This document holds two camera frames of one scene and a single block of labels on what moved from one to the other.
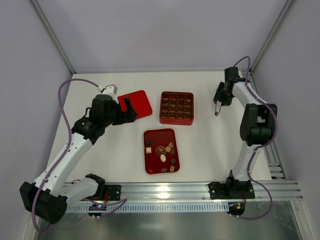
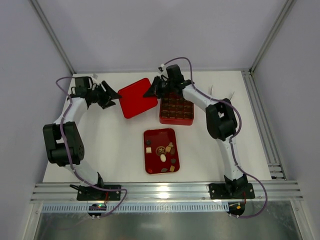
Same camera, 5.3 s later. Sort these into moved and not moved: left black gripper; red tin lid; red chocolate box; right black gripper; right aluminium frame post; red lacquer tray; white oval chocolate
Moved: left black gripper; red tin lid; right black gripper
Not moved: right aluminium frame post; red chocolate box; red lacquer tray; white oval chocolate
